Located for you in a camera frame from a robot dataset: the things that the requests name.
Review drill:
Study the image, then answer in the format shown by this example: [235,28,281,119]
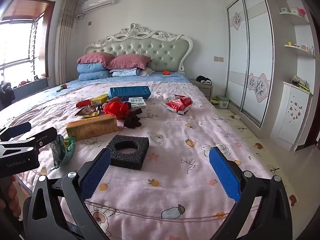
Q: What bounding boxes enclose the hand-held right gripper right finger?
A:
[208,147,293,240]

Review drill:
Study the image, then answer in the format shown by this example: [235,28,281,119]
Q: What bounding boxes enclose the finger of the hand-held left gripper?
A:
[14,127,58,148]
[0,122,32,142]

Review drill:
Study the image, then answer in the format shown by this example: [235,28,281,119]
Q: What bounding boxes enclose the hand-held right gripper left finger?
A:
[23,148,112,240]

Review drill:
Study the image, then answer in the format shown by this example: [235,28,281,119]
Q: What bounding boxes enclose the green wrapper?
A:
[49,134,76,171]

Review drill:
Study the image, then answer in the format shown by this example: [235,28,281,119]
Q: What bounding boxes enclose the black foam square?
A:
[105,134,150,171]

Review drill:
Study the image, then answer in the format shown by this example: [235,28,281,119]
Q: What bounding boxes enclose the white milk carton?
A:
[128,96,148,110]

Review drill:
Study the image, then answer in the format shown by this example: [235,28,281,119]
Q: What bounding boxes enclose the person's left hand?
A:
[0,176,22,222]

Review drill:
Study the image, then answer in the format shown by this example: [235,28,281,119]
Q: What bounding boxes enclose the dark cloth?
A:
[0,81,16,106]

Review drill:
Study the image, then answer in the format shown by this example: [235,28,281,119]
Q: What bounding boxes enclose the gold cardboard box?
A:
[66,114,119,141]

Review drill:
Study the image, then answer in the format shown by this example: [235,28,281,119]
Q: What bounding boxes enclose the printed floor mat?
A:
[212,102,298,207]

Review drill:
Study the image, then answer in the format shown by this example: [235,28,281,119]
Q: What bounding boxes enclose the brown snack wrapper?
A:
[75,104,103,119]

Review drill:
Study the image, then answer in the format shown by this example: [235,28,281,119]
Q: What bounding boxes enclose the yellow drink carton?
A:
[90,94,109,106]

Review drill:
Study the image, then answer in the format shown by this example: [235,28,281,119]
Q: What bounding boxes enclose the pink printed blanket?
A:
[0,81,298,240]

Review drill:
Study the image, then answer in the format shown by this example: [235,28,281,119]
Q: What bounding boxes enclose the red cloth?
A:
[103,102,132,118]

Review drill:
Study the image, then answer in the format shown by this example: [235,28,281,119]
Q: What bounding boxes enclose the green storage box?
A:
[211,95,229,109]

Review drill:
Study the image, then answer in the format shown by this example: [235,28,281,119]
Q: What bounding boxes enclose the blue folded quilt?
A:
[77,62,111,81]

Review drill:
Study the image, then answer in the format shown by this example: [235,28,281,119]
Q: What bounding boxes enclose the red snack bag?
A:
[161,96,193,116]

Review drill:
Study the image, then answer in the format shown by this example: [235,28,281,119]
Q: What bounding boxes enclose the blue cardboard box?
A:
[108,86,152,100]

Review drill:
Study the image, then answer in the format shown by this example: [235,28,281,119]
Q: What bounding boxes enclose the beige nightstand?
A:
[189,78,214,101]

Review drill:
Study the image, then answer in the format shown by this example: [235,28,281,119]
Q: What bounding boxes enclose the pink pillow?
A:
[77,52,116,65]
[106,54,152,71]

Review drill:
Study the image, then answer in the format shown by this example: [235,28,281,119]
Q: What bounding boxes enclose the white cabinet with stickers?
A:
[271,81,313,151]

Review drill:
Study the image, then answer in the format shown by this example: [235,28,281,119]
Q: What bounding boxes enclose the black clothes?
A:
[196,75,212,85]

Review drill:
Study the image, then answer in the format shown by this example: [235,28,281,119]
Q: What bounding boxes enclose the light patterned folded blanket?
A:
[109,68,142,78]

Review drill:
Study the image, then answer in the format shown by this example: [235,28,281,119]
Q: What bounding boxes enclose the beige curtain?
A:
[47,0,77,88]

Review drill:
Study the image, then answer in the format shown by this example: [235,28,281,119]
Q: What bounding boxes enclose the blue bed sheet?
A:
[47,71,198,98]

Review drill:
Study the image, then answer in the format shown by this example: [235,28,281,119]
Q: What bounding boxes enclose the yellow green clutter pile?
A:
[290,76,311,92]

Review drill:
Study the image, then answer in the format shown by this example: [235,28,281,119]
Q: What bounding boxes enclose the white sliding door wardrobe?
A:
[221,0,275,128]

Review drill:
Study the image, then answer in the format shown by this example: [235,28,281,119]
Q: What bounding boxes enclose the white bed with tufted headboard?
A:
[0,23,298,240]

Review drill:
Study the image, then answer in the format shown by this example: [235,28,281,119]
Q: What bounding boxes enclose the white air conditioner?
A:
[81,0,118,13]

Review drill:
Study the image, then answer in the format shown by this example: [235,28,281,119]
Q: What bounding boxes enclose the window with wooden frame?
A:
[0,0,56,90]

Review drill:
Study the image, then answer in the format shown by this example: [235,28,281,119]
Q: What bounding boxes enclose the white curved wall shelf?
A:
[279,11,311,25]
[284,44,316,58]

